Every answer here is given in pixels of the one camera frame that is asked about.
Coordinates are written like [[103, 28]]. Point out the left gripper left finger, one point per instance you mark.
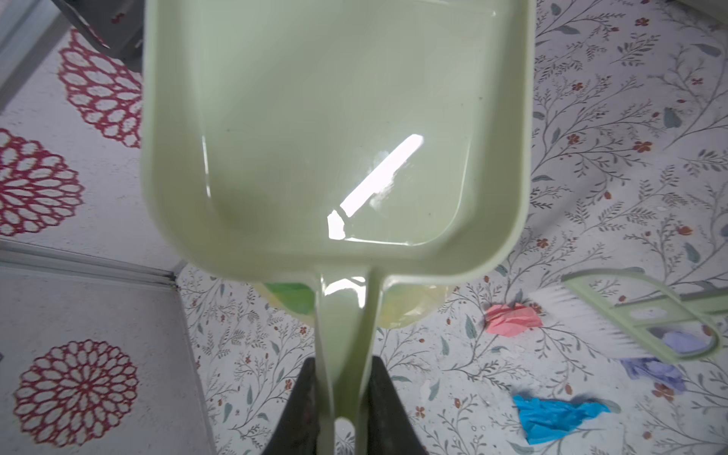
[[297, 430]]

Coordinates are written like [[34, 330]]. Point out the light green dustpan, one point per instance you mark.
[[345, 145]]

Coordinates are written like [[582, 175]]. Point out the green bin with bag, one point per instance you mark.
[[403, 304]]

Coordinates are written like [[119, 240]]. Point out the pink paper scrap centre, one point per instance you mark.
[[511, 321]]

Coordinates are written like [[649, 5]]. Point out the light green hand brush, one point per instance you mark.
[[627, 314]]

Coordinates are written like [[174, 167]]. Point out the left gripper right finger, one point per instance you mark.
[[389, 430]]

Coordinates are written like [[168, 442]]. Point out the blue paper scrap centre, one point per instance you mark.
[[546, 421]]

